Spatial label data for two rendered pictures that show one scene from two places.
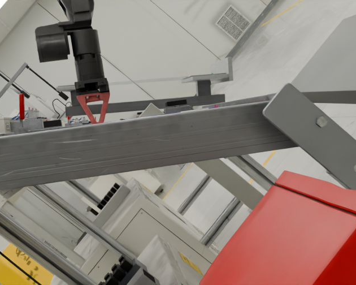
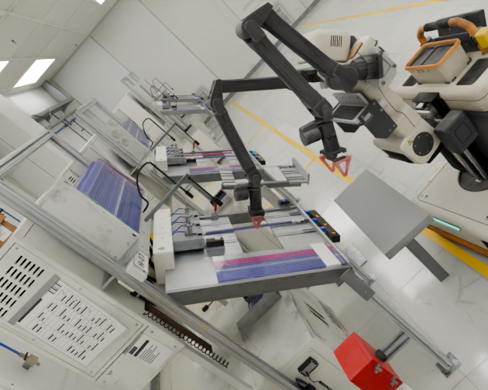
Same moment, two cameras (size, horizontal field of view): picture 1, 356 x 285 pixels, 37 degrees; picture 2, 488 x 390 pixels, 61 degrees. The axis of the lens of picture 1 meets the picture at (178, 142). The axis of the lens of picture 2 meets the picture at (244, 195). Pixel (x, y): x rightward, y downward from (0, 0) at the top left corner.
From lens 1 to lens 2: 1.12 m
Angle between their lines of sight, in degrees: 17
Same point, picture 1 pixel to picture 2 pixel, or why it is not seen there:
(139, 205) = not seen: hidden behind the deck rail
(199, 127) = (318, 276)
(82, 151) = (282, 283)
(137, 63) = (204, 47)
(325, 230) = (363, 359)
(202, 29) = not seen: hidden behind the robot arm
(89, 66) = (256, 204)
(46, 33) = (240, 190)
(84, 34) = (256, 191)
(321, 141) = (355, 285)
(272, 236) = (352, 352)
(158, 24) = (222, 16)
